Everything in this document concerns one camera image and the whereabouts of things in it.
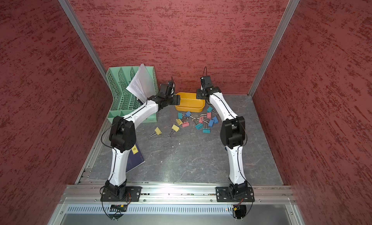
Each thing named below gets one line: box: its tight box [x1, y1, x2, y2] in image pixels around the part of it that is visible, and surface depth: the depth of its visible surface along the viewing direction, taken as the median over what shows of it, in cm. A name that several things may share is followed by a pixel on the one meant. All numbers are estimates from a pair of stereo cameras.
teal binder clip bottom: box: [202, 124, 211, 134], surface depth 102 cm
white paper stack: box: [125, 63, 156, 104], surface depth 95 cm
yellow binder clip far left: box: [147, 126, 163, 140], surface depth 99 cm
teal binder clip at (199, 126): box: [195, 123, 203, 130], surface depth 102 cm
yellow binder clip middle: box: [167, 124, 181, 138], surface depth 101 cm
